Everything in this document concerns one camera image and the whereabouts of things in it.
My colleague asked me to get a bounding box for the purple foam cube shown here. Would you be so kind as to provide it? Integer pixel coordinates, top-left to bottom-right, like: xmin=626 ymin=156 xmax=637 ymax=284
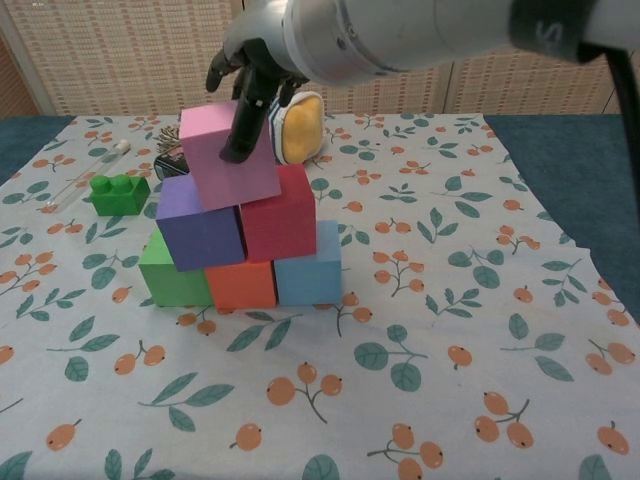
xmin=155 ymin=174 xmax=248 ymax=273

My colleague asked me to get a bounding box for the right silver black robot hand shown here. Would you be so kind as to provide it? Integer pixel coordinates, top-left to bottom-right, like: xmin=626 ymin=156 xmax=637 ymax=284
xmin=205 ymin=0 xmax=311 ymax=165

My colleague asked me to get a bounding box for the black hanging arm cable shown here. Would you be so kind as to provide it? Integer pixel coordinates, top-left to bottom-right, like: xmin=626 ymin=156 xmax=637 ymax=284
xmin=577 ymin=42 xmax=640 ymax=151

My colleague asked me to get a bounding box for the yellow striped plush toy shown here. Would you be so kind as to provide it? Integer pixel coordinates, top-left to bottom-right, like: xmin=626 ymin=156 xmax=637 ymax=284
xmin=267 ymin=91 xmax=325 ymax=165

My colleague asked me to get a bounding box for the clear plastic tube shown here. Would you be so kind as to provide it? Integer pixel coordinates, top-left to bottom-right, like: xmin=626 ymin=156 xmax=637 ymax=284
xmin=43 ymin=138 xmax=132 ymax=211

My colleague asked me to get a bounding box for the floral berry tablecloth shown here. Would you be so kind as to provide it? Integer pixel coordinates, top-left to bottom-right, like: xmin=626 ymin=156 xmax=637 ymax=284
xmin=0 ymin=113 xmax=640 ymax=480

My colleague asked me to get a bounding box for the green toy building brick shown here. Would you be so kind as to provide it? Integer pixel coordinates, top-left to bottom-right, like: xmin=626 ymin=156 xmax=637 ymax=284
xmin=89 ymin=174 xmax=151 ymax=217

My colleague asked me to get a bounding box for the orange foam cube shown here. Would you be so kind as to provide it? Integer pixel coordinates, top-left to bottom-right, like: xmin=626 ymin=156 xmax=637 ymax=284
xmin=204 ymin=259 xmax=279 ymax=311

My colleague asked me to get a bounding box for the black gold tin can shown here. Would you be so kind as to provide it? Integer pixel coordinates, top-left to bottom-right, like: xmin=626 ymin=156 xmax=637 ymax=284
xmin=153 ymin=148 xmax=192 ymax=181

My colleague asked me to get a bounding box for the blue foam cube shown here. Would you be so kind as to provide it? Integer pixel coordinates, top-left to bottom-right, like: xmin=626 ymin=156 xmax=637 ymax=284
xmin=273 ymin=220 xmax=343 ymax=306

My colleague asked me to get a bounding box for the green foam cube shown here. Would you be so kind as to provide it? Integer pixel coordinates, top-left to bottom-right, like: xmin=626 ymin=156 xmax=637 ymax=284
xmin=138 ymin=229 xmax=215 ymax=308

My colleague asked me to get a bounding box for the red foam cube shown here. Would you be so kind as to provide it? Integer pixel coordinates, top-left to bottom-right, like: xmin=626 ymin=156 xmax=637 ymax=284
xmin=239 ymin=163 xmax=320 ymax=264

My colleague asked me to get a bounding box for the braided rope bundle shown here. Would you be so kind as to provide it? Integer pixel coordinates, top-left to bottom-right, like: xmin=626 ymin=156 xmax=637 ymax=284
xmin=157 ymin=124 xmax=182 ymax=151

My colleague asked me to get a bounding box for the pink foam cube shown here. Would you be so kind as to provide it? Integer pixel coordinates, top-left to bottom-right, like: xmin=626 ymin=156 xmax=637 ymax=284
xmin=178 ymin=99 xmax=282 ymax=212

